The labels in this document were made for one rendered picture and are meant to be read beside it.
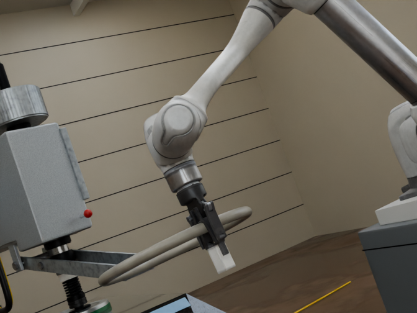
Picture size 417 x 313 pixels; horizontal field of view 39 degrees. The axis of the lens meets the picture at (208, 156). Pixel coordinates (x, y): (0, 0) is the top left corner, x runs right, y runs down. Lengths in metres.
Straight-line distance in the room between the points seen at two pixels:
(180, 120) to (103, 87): 6.48
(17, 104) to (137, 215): 5.43
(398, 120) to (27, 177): 1.26
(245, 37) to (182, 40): 6.86
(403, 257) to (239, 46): 0.78
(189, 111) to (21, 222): 1.06
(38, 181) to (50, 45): 5.70
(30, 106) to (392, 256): 1.34
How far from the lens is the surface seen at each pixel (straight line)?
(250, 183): 8.40
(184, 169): 1.53
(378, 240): 1.90
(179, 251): 1.98
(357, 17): 1.65
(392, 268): 1.91
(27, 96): 2.27
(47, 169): 2.24
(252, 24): 1.72
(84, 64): 7.86
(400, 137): 1.87
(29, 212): 2.19
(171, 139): 1.38
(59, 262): 2.21
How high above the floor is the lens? 1.06
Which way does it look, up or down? 4 degrees up
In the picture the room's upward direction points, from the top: 20 degrees counter-clockwise
